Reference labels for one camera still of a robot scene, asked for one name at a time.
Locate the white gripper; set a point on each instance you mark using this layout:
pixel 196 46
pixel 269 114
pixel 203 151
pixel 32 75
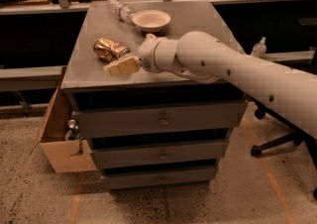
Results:
pixel 148 54

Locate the orange soda can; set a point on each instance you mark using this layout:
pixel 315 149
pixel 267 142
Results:
pixel 109 50

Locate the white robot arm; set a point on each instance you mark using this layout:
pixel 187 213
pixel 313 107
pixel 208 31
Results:
pixel 289 92

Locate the clear plastic water bottle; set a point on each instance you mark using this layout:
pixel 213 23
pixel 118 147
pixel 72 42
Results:
pixel 121 10

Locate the small sanitizer bottle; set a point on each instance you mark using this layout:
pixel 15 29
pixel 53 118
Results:
pixel 259 48

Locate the white bowl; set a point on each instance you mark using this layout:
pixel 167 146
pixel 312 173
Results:
pixel 151 21

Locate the top grey drawer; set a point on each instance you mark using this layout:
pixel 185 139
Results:
pixel 160 119

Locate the grey drawer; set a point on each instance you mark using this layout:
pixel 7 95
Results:
pixel 160 119
pixel 156 154
pixel 159 178

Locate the grey drawer cabinet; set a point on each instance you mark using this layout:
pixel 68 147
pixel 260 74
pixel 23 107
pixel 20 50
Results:
pixel 88 87

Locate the cans in cardboard box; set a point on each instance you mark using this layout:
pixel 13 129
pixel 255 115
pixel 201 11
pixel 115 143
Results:
pixel 73 132

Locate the cardboard box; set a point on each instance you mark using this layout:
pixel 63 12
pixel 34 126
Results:
pixel 64 155

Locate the middle grey drawer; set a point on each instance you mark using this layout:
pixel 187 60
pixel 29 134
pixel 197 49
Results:
pixel 156 154

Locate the bottom grey drawer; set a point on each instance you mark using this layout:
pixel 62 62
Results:
pixel 159 178

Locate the black office chair base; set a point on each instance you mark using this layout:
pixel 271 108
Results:
pixel 289 152

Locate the grey metal rail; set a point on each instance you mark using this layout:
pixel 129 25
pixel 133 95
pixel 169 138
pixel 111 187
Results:
pixel 31 78

